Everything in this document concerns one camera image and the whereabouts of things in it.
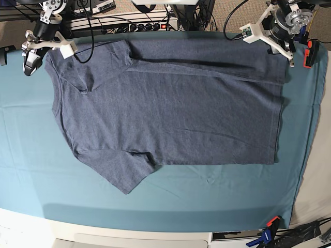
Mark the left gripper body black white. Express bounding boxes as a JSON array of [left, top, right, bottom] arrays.
[[260, 4, 295, 67]]

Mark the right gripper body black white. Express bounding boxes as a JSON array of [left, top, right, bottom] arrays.
[[21, 22, 67, 56]]

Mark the blue heathered T-shirt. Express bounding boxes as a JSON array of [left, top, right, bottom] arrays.
[[45, 39, 287, 194]]

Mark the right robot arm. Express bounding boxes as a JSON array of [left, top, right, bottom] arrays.
[[21, 1, 67, 76]]

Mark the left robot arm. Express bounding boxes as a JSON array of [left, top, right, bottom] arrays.
[[259, 1, 315, 67]]

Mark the black clamp left edge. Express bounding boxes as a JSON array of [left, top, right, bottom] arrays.
[[0, 45, 16, 66]]

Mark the orange black clamp top right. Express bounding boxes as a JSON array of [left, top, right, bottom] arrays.
[[303, 40, 320, 69]]

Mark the white power strip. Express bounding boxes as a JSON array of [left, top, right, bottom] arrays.
[[116, 19, 179, 33]]

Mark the teal table cloth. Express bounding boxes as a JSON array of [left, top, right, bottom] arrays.
[[1, 32, 327, 232]]

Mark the orange blue clamp bottom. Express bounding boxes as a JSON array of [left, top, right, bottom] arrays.
[[246, 215, 282, 247]]

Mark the black bag bottom right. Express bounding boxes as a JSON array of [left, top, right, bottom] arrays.
[[270, 221, 321, 248]]

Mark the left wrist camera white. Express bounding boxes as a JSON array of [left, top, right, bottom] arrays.
[[239, 23, 260, 44]]

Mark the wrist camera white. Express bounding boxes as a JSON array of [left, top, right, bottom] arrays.
[[60, 42, 78, 59], [239, 23, 260, 44]]

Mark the black camera cable left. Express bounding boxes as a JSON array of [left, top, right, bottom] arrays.
[[223, 0, 250, 41]]

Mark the black camera cable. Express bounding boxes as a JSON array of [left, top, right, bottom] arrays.
[[73, 0, 95, 64], [223, 0, 250, 41]]

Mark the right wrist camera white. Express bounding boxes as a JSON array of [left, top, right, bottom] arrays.
[[60, 42, 78, 59]]

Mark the black camera cable right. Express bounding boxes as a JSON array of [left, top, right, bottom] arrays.
[[73, 0, 95, 64]]

